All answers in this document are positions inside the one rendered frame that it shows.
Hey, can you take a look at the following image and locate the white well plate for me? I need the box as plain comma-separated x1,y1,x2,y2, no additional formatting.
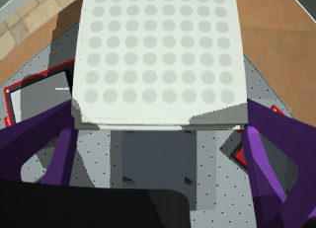
71,0,248,130

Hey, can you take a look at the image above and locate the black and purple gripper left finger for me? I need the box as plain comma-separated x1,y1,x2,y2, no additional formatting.
0,99,79,186

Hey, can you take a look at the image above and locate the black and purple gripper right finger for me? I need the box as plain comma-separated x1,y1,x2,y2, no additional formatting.
240,99,316,228

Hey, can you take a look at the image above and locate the grey perforated base plate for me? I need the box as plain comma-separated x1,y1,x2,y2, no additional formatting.
0,20,296,228

